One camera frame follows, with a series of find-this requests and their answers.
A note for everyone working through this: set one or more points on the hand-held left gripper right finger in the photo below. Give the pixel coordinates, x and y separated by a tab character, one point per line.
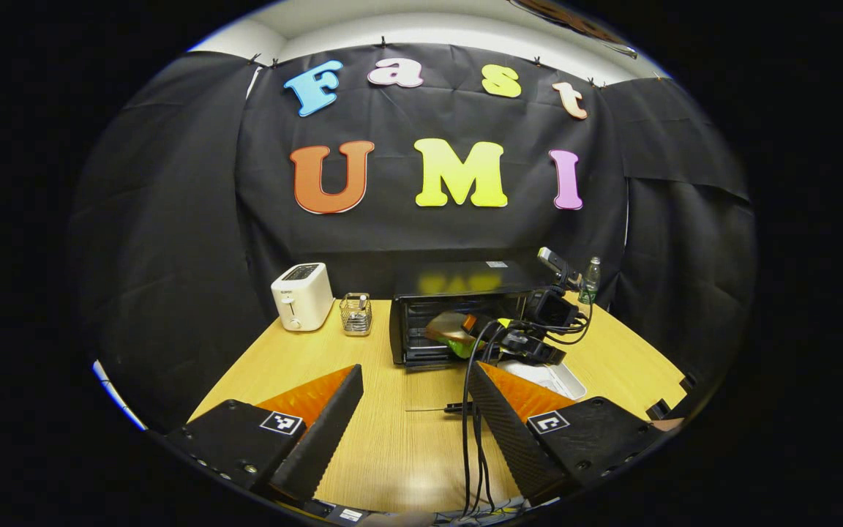
509	439

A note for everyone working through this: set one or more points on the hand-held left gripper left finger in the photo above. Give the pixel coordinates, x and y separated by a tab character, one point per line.
334	432

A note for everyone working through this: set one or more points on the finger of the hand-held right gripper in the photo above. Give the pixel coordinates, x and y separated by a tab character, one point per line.
471	323

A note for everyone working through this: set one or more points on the white bread lettuce sandwich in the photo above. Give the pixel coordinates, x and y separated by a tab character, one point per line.
447	329

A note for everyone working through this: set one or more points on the black electric oven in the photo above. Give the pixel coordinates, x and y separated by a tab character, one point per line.
465	274

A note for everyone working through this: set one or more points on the white rectangular food container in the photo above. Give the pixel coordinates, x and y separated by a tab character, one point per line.
549	377

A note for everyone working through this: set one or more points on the clear plastic water bottle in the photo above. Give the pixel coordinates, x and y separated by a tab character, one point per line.
590	282

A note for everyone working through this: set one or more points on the white toaster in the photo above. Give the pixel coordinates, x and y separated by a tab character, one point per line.
303	296

